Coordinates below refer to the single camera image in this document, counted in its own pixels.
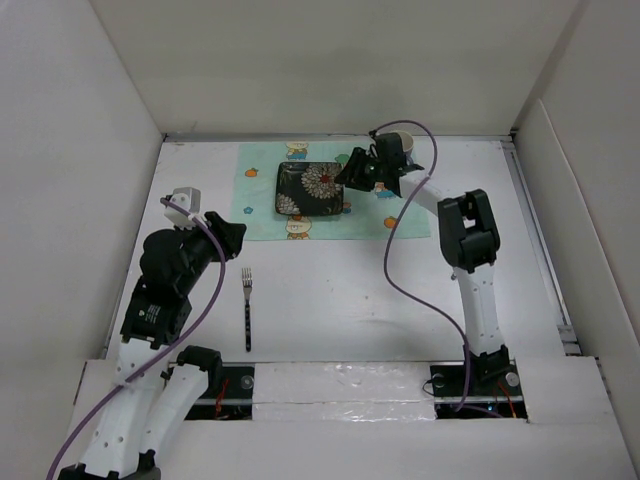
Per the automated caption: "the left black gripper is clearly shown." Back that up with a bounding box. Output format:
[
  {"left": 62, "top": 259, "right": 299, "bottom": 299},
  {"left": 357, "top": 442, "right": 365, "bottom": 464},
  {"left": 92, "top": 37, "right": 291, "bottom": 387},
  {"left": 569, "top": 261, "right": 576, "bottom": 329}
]
[{"left": 175, "top": 210, "right": 244, "bottom": 292}]

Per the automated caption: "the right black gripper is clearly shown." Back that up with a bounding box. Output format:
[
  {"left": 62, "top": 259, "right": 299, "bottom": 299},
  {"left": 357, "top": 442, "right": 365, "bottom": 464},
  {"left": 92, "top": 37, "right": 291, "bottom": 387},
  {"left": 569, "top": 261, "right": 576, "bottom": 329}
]
[{"left": 333, "top": 146, "right": 387, "bottom": 191}]

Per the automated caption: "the purple mug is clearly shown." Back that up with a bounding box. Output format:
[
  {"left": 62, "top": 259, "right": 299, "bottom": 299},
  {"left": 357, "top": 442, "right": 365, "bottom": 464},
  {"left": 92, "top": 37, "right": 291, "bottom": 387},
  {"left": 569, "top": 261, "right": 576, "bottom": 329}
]
[{"left": 392, "top": 130, "right": 414, "bottom": 164}]

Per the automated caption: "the green cartoon print cloth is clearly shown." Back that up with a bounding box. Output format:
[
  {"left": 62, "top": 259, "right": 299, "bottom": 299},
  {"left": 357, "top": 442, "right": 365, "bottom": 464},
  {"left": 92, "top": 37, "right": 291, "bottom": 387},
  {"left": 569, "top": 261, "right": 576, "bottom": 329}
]
[{"left": 231, "top": 140, "right": 403, "bottom": 241}]

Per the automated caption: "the fork with dark handle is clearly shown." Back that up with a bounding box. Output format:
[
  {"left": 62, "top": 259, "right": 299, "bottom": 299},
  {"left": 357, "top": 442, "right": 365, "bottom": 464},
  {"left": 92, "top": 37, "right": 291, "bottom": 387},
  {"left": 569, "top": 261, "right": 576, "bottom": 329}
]
[{"left": 241, "top": 267, "right": 253, "bottom": 352}]

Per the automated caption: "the black floral square plate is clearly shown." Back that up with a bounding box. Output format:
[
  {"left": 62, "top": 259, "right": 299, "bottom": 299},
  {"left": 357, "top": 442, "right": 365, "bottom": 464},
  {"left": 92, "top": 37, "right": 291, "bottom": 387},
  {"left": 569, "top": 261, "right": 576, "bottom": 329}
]
[{"left": 274, "top": 161, "right": 344, "bottom": 217}]

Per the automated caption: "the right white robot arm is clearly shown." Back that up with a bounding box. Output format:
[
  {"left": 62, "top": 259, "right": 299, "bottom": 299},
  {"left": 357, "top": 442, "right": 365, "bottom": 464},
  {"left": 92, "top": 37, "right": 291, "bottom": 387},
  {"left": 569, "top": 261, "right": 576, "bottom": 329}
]
[{"left": 336, "top": 130, "right": 510, "bottom": 394}]

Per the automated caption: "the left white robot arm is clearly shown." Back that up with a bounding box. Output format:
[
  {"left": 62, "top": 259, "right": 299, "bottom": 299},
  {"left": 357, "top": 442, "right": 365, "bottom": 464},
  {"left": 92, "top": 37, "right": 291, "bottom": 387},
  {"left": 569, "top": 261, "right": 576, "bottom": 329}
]
[{"left": 47, "top": 208, "right": 247, "bottom": 479}]

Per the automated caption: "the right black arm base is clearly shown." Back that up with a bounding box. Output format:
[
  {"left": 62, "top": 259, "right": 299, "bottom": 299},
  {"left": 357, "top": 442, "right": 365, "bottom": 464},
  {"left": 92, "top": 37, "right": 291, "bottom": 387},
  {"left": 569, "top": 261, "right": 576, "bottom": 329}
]
[{"left": 422, "top": 363, "right": 528, "bottom": 420}]

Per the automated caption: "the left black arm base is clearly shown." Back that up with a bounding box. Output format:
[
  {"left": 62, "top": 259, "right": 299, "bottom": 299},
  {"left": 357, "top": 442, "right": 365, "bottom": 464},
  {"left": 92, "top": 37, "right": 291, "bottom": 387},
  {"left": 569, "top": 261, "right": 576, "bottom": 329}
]
[{"left": 186, "top": 363, "right": 255, "bottom": 421}]

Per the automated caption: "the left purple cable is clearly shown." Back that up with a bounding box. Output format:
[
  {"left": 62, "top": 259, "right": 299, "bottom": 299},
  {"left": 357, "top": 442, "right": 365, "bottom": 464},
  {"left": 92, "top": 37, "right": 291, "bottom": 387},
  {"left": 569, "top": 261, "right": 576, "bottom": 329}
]
[{"left": 47, "top": 197, "right": 227, "bottom": 480}]

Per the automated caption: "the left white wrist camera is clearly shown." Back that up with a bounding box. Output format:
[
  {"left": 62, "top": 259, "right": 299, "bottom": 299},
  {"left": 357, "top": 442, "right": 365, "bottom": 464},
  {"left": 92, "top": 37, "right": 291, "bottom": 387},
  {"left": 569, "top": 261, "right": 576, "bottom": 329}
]
[{"left": 161, "top": 187, "right": 201, "bottom": 230}]

